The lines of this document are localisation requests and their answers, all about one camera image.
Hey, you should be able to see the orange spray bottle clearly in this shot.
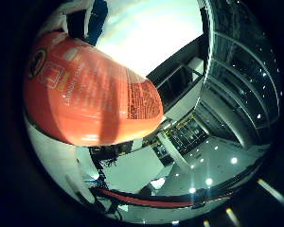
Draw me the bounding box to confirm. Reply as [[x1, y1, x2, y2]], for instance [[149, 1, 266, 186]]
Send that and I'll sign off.
[[23, 29, 165, 148]]

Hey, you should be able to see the blue cloth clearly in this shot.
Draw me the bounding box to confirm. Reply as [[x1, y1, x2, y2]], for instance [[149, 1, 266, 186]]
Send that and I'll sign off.
[[84, 0, 109, 47]]

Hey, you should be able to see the red and black cable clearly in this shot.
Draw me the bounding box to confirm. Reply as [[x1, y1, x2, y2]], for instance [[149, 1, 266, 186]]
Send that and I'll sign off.
[[96, 186, 233, 210]]

